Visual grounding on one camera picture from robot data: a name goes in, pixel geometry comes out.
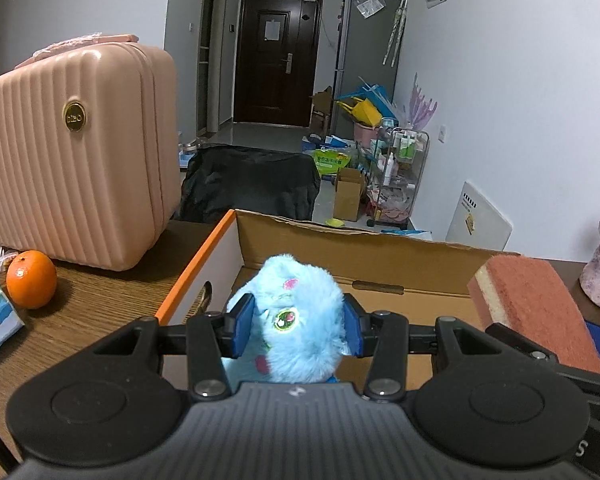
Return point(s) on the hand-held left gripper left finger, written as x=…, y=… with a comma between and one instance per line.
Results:
x=245, y=325

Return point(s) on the pink bucket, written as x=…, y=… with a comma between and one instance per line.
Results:
x=365, y=132

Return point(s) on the small open cardboard box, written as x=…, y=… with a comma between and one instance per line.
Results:
x=347, y=200

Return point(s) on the green printed bag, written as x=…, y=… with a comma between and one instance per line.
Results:
x=332, y=162

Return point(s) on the clear plastic bag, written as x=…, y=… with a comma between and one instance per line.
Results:
x=370, y=6

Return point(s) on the purple fairy wings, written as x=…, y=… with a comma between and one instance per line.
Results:
x=420, y=105

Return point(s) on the black cloth bag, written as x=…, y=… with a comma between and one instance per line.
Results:
x=250, y=185

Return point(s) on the red and yellow sponge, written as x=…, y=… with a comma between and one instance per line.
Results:
x=530, y=300

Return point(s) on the pink lace cloth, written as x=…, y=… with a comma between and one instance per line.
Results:
x=90, y=42

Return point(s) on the orange cardboard box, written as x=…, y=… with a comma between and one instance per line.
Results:
x=360, y=260

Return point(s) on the white folded umbrella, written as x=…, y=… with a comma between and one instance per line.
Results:
x=396, y=30

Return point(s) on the side door frame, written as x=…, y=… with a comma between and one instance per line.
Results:
x=208, y=55

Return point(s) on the orange fruit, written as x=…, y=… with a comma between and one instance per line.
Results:
x=31, y=280

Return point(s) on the blue and yellow plastic pile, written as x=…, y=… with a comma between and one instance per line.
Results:
x=367, y=107

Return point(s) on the cardboard box by door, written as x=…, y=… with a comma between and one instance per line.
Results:
x=321, y=110

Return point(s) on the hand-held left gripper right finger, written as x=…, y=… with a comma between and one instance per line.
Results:
x=354, y=327

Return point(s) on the white wall outlet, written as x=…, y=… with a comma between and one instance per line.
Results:
x=443, y=133

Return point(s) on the blue plush toy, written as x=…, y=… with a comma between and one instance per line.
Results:
x=300, y=285

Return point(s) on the dark wooden entrance door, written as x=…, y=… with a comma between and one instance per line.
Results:
x=275, y=90

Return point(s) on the paper notice on door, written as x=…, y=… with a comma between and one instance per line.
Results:
x=272, y=30

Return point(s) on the pink ribbed suitcase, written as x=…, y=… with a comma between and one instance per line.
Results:
x=80, y=160

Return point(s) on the white flat panel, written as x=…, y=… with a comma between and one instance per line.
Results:
x=480, y=220

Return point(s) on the grey refrigerator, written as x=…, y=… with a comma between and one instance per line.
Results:
x=365, y=55

